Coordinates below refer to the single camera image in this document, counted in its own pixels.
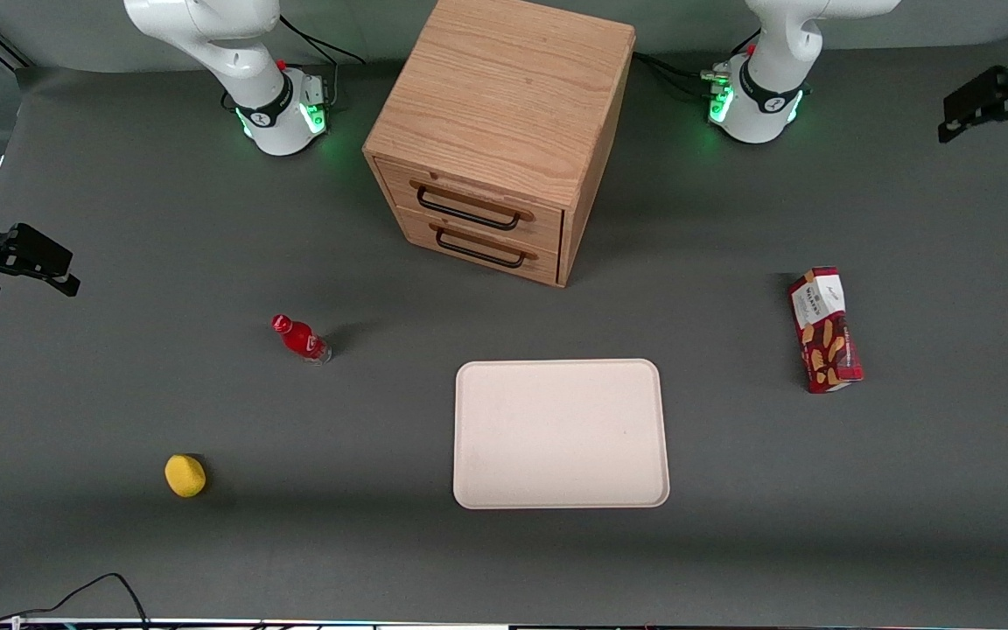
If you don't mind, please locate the red cookie box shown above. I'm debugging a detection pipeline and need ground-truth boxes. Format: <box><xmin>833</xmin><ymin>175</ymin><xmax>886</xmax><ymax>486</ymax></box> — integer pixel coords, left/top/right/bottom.
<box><xmin>787</xmin><ymin>266</ymin><xmax>866</xmax><ymax>396</ymax></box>

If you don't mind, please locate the cream plastic tray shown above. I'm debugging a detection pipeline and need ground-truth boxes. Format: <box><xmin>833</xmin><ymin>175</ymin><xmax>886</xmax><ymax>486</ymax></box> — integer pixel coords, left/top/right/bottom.
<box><xmin>452</xmin><ymin>358</ymin><xmax>672</xmax><ymax>511</ymax></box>

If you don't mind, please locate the yellow lemon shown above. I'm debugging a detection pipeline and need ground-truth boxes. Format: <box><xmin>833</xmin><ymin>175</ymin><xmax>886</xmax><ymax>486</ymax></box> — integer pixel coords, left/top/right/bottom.
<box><xmin>164</xmin><ymin>453</ymin><xmax>208</xmax><ymax>500</ymax></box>

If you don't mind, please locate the red soda bottle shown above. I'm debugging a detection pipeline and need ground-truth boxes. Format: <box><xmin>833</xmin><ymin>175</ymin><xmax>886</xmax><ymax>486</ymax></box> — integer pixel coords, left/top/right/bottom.
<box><xmin>270</xmin><ymin>313</ymin><xmax>333</xmax><ymax>367</ymax></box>

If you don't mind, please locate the wooden two-drawer cabinet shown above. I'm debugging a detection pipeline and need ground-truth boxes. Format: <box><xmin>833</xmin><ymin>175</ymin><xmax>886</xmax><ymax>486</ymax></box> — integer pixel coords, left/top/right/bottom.
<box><xmin>362</xmin><ymin>0</ymin><xmax>637</xmax><ymax>289</ymax></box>

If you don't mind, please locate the black cable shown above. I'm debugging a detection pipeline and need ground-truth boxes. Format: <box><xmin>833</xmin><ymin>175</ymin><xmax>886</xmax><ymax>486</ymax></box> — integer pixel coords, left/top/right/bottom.
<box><xmin>279</xmin><ymin>15</ymin><xmax>367</xmax><ymax>67</ymax></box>
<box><xmin>0</xmin><ymin>572</ymin><xmax>151</xmax><ymax>630</ymax></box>
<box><xmin>633</xmin><ymin>51</ymin><xmax>717</xmax><ymax>99</ymax></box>

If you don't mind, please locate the wooden drawer with black handle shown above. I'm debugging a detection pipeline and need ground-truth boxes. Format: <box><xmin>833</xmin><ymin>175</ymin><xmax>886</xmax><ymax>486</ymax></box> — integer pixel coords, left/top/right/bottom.
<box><xmin>375</xmin><ymin>157</ymin><xmax>565</xmax><ymax>256</ymax></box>
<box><xmin>394</xmin><ymin>206</ymin><xmax>561</xmax><ymax>286</ymax></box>

